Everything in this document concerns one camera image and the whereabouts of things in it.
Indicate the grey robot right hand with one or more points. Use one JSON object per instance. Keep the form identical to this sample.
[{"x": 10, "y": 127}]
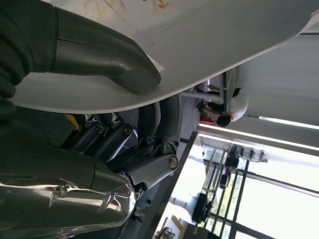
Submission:
[{"x": 50, "y": 165}]

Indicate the person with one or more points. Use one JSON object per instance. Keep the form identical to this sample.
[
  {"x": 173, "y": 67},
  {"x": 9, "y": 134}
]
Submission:
[{"x": 234, "y": 105}]

